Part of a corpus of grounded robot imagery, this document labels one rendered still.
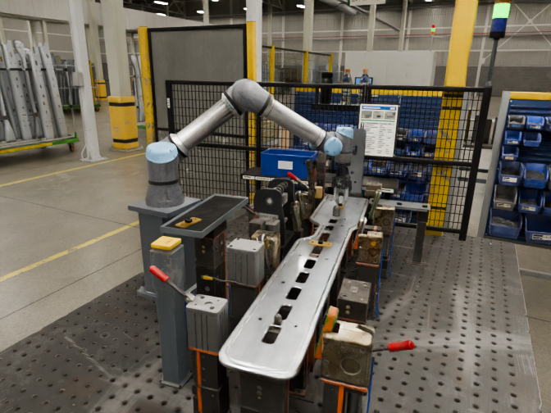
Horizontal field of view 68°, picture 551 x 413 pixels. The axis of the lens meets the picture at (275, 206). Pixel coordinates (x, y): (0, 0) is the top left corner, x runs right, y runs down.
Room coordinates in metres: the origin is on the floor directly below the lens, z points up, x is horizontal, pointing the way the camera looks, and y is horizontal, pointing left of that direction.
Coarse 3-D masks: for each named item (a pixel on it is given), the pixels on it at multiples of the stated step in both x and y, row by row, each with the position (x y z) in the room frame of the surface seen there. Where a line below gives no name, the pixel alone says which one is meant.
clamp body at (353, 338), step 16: (336, 320) 0.81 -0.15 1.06; (336, 336) 0.75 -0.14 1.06; (352, 336) 0.75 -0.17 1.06; (368, 336) 0.75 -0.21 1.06; (336, 352) 0.74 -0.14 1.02; (352, 352) 0.73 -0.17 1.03; (368, 352) 0.72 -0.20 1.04; (336, 368) 0.74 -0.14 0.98; (352, 368) 0.74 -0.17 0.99; (368, 368) 0.72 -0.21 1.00; (336, 384) 0.74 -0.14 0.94; (352, 384) 0.74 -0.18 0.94; (368, 384) 0.73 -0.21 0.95; (336, 400) 0.75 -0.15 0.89; (352, 400) 0.75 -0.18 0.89; (368, 400) 0.74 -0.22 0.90
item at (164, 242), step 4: (164, 236) 1.06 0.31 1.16; (156, 240) 1.03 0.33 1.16; (160, 240) 1.03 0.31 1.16; (164, 240) 1.03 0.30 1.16; (168, 240) 1.03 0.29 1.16; (172, 240) 1.03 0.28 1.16; (176, 240) 1.03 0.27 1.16; (180, 240) 1.04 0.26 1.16; (152, 244) 1.00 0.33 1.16; (156, 244) 1.00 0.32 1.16; (160, 244) 1.00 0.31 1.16; (164, 244) 1.00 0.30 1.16; (168, 244) 1.00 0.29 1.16; (172, 244) 1.00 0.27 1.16; (176, 244) 1.02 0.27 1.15; (160, 248) 1.00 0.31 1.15; (164, 248) 0.99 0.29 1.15; (168, 248) 0.99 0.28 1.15; (172, 248) 1.00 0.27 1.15
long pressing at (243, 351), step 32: (320, 224) 1.59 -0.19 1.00; (352, 224) 1.61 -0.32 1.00; (288, 256) 1.27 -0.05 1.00; (320, 256) 1.28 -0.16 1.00; (288, 288) 1.06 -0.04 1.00; (320, 288) 1.06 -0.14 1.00; (256, 320) 0.89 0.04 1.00; (288, 320) 0.89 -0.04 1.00; (224, 352) 0.76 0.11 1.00; (256, 352) 0.77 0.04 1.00; (288, 352) 0.77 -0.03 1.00
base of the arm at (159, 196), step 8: (152, 184) 1.51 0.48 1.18; (160, 184) 1.50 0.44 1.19; (168, 184) 1.51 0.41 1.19; (176, 184) 1.54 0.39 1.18; (152, 192) 1.50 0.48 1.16; (160, 192) 1.50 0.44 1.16; (168, 192) 1.50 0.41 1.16; (176, 192) 1.53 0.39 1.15; (152, 200) 1.49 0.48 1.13; (160, 200) 1.49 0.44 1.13; (168, 200) 1.50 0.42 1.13; (176, 200) 1.51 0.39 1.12
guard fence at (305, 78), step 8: (272, 48) 6.67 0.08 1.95; (280, 48) 6.95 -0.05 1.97; (264, 56) 6.48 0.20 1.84; (272, 56) 6.67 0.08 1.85; (280, 56) 7.00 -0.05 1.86; (304, 56) 7.89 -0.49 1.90; (312, 56) 8.25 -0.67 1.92; (320, 56) 8.61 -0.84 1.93; (264, 64) 6.49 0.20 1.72; (272, 64) 6.67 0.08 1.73; (296, 64) 7.57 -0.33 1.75; (304, 64) 7.89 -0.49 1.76; (328, 64) 9.08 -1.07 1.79; (264, 72) 6.49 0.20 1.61; (272, 72) 6.67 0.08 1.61; (304, 72) 7.92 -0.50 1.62; (312, 72) 8.29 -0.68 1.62; (264, 80) 6.49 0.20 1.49; (272, 80) 6.67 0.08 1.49; (304, 80) 7.92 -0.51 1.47; (264, 88) 6.49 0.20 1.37; (272, 88) 6.68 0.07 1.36; (288, 88) 7.28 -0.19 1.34; (144, 96) 4.21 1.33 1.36; (288, 96) 7.28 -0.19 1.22; (144, 104) 4.21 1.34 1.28
